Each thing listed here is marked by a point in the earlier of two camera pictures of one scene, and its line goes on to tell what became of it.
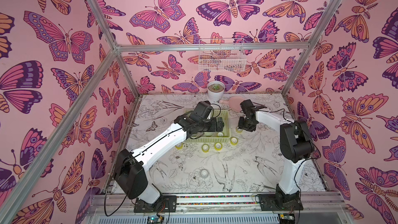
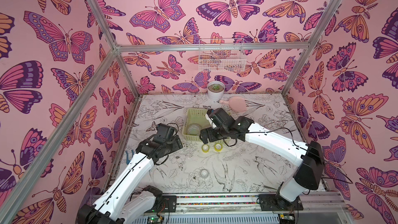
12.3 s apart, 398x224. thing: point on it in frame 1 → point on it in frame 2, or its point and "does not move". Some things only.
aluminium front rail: [218, 208] does not move
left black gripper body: [209, 126] → [174, 144]
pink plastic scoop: [233, 103] does not move
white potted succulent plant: [215, 91] does not move
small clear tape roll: [204, 172] does not move
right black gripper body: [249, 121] → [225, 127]
